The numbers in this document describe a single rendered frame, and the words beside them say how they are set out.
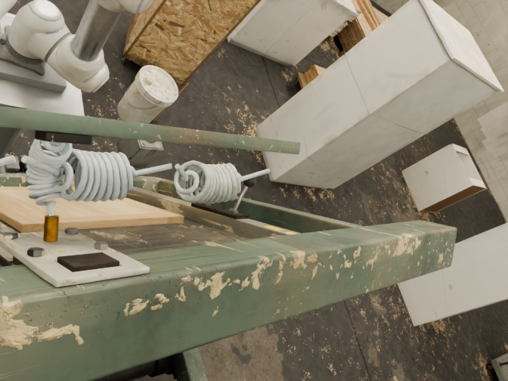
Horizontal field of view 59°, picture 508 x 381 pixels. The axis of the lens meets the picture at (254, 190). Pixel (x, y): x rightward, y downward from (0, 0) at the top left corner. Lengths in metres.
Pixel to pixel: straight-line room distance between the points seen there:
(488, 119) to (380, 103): 6.14
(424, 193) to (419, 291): 1.67
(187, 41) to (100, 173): 2.88
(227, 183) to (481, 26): 9.40
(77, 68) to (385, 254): 1.39
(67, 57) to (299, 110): 2.30
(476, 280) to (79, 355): 4.22
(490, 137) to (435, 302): 5.13
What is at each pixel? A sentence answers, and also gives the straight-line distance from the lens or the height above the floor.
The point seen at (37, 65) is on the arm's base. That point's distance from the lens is 2.12.
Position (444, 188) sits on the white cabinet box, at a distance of 5.94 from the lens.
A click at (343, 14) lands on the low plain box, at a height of 0.86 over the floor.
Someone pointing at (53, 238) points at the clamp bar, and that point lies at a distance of 0.59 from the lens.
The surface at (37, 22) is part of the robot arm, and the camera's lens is 1.95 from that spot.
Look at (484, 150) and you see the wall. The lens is 9.29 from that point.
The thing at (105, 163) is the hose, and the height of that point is 1.88.
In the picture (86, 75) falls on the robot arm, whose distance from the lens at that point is 1.93.
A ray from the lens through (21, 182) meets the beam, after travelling 1.69.
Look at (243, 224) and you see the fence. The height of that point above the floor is 1.52.
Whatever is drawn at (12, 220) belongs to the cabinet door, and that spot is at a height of 1.30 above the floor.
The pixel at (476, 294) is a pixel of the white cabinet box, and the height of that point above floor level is 0.69.
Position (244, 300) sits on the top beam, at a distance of 0.60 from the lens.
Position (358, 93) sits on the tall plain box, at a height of 1.07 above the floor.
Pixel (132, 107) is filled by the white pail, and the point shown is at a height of 0.16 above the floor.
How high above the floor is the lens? 2.32
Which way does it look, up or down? 38 degrees down
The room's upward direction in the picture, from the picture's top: 55 degrees clockwise
